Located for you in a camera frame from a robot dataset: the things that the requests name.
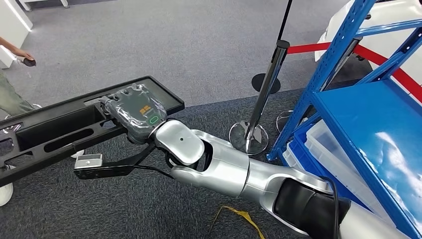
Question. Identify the person's left hand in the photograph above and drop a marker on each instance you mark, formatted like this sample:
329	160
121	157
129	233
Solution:
23	54

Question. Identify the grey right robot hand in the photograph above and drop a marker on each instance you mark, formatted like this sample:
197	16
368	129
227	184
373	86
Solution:
138	112

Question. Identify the black handheld controller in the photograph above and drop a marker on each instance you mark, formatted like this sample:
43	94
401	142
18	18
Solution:
29	62

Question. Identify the long black plastic part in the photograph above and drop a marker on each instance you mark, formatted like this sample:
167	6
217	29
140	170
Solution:
165	99

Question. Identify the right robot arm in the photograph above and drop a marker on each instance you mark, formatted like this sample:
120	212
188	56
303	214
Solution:
217	165

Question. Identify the person's left forearm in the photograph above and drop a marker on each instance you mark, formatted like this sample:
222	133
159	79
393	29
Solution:
8	44

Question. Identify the blue metal shelf rack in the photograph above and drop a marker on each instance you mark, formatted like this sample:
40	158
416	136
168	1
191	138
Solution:
362	115

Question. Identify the white pillar with light strip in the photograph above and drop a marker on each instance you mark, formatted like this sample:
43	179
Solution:
13	26

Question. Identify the person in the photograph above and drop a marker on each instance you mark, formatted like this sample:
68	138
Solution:
13	95

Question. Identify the white bench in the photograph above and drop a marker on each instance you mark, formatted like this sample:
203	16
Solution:
43	3

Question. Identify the yellow floor tape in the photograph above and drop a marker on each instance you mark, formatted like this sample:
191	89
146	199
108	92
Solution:
244	217

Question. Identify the thin black pole stand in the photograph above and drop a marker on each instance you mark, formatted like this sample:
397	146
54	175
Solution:
285	16

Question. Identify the red barrier belt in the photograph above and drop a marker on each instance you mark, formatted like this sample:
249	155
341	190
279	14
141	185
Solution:
306	47

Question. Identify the white car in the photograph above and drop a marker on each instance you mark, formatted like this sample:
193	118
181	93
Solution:
399	11

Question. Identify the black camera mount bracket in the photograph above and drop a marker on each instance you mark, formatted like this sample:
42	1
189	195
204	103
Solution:
108	171

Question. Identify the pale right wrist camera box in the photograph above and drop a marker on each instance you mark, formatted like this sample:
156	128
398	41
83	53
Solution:
88	161

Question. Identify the chrome stanchion post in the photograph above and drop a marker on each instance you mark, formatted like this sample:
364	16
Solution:
346	56
263	92

